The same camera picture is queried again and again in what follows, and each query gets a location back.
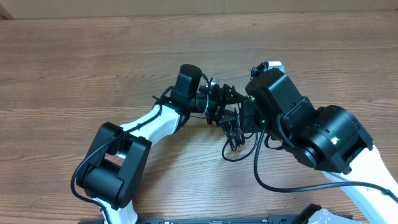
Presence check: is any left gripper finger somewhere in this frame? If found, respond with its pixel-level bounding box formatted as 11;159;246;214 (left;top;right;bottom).
215;109;239;126
228;85;248;105

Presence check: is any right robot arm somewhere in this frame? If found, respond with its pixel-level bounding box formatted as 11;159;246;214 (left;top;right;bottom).
245;67;397;223

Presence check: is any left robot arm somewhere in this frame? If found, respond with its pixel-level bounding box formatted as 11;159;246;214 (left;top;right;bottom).
70;64;246;223

